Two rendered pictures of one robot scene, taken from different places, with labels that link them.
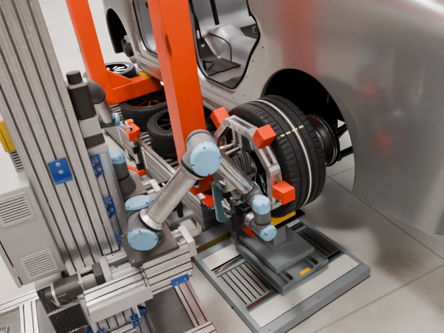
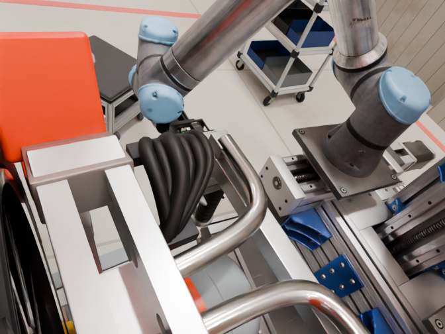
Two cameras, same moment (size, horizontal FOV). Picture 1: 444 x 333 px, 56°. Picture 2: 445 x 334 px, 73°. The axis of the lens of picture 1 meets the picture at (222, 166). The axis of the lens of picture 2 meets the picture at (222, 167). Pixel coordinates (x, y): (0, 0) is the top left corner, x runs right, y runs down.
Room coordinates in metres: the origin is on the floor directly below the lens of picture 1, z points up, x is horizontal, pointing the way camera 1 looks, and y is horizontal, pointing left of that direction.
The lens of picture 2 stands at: (1.99, -0.13, 1.30)
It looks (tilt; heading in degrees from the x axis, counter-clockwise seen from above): 48 degrees down; 159
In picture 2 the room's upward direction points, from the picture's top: 25 degrees clockwise
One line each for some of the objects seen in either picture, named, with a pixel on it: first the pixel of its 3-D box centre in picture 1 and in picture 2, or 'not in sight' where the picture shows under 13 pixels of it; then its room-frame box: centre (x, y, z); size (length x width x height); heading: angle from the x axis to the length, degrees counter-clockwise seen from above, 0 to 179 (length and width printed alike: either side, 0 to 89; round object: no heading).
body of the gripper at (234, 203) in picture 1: (242, 210); (182, 136); (1.55, -0.07, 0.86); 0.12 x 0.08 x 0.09; 29
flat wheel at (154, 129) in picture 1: (184, 129); not in sight; (3.47, 0.29, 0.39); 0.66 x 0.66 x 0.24
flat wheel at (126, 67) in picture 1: (111, 78); not in sight; (5.23, 1.26, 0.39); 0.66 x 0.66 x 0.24
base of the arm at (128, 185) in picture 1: (120, 181); not in sight; (1.94, 0.56, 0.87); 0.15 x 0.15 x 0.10
